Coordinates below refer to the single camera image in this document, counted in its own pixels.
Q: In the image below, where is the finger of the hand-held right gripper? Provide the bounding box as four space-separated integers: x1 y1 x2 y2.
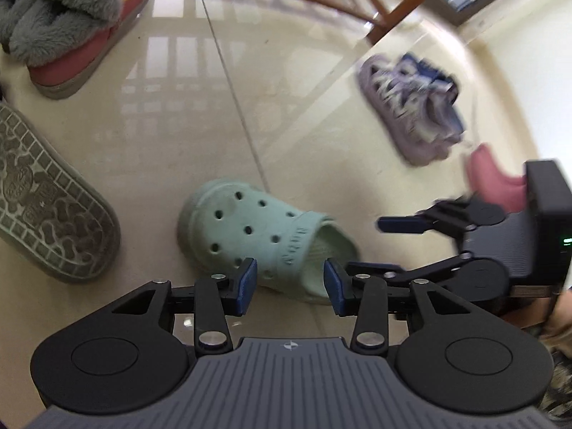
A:
378 199 479 251
346 252 475 285

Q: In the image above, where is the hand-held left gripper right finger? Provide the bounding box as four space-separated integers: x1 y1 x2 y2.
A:
323 257 485 359

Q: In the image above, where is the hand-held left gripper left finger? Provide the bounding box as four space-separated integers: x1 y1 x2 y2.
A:
112 257 258 359

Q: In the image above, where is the green clog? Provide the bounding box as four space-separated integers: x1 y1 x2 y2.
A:
177 179 360 305

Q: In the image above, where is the pink rubber rain boot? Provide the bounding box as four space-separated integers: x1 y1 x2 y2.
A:
465 143 528 213

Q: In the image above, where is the purple sneaker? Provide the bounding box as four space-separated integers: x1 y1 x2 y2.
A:
357 55 452 167
395 54 466 146

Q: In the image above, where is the wooden shoe rack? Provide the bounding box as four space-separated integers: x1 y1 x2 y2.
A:
156 0 465 45

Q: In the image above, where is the pink plush slipper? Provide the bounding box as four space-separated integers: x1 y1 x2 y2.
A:
0 103 121 284
0 0 159 100

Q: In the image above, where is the person's right hand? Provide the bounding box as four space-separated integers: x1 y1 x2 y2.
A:
514 292 572 349

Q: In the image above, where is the camouflage cloth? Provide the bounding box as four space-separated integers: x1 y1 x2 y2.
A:
536 349 572 421

